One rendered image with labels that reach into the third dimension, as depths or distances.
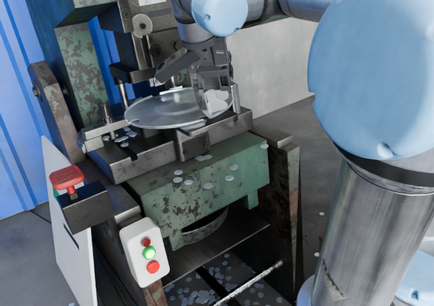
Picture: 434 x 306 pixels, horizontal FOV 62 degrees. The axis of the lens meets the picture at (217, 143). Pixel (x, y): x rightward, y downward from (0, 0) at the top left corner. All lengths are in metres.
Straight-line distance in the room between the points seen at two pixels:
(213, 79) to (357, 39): 0.54
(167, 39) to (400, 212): 0.74
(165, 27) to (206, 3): 0.43
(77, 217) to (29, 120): 1.39
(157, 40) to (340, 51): 0.71
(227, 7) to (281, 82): 2.45
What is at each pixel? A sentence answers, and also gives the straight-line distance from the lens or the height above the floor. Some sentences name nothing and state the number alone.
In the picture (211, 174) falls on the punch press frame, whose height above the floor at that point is 0.62.
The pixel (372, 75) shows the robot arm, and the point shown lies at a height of 1.03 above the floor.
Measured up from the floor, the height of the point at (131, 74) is 0.88.
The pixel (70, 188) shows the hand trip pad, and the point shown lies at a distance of 0.81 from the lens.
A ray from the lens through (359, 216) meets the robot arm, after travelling 0.33.
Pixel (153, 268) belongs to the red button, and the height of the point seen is 0.54.
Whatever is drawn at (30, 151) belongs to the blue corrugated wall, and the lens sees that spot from 2.21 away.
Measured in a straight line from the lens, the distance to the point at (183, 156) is 0.95.
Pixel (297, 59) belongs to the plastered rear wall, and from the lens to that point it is 3.08.
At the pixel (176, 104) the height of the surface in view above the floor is 0.79.
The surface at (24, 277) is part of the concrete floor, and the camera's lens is 1.87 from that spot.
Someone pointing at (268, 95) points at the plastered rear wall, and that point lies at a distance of 2.92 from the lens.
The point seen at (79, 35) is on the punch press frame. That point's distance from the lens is 1.16.
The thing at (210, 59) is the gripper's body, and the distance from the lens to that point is 0.74.
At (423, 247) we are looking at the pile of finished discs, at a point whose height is 0.38.
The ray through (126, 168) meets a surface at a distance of 0.93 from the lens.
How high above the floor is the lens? 1.09
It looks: 26 degrees down
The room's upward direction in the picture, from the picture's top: 8 degrees counter-clockwise
